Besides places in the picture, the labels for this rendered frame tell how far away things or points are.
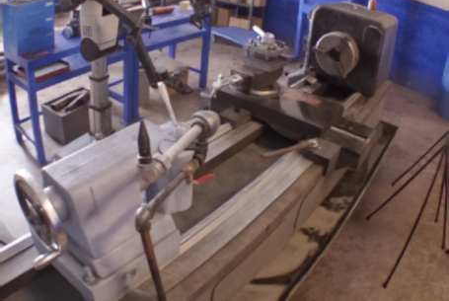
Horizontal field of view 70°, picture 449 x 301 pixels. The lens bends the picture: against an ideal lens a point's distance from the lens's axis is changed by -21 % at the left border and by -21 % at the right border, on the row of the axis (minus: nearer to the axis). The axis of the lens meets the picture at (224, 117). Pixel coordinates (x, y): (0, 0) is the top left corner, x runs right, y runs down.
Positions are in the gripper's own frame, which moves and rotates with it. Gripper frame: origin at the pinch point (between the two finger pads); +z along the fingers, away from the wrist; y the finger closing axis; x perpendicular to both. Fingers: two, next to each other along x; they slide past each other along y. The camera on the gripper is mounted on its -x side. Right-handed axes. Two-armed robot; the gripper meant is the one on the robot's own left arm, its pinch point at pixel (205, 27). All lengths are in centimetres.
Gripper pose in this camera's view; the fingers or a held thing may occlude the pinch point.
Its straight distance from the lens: 213.4
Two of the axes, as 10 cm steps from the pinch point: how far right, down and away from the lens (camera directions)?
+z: 3.7, 9.1, 2.0
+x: -8.1, 2.1, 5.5
